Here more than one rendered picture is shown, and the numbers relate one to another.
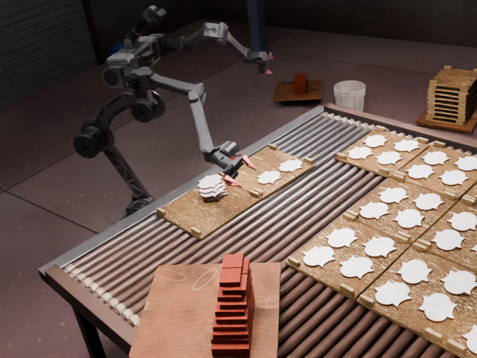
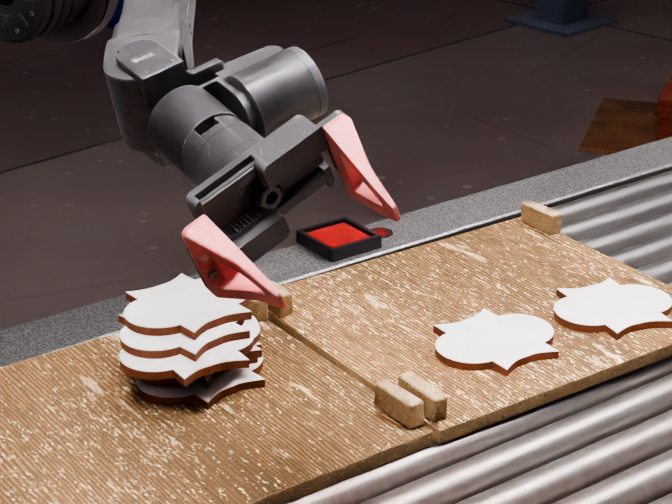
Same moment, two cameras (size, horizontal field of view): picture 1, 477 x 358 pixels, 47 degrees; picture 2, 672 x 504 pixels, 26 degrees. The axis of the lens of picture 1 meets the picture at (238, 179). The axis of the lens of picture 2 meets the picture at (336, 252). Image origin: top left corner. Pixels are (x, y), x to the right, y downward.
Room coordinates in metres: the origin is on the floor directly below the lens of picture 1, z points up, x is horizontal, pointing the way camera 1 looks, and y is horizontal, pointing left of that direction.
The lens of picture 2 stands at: (1.12, -0.12, 1.64)
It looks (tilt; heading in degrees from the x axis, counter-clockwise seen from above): 24 degrees down; 5
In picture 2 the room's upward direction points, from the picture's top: straight up
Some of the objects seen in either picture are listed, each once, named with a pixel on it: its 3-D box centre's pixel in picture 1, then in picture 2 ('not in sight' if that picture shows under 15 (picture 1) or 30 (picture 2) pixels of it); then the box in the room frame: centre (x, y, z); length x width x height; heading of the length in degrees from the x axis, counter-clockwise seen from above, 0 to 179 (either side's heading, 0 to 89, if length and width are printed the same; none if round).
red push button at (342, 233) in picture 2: not in sight; (338, 239); (2.75, 0.03, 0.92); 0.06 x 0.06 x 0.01; 41
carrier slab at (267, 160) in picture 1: (266, 171); (488, 313); (2.56, -0.16, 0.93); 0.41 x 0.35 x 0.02; 130
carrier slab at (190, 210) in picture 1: (209, 206); (149, 424); (2.29, 0.17, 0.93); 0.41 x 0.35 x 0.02; 131
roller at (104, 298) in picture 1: (258, 197); not in sight; (2.35, -0.09, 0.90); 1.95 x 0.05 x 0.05; 131
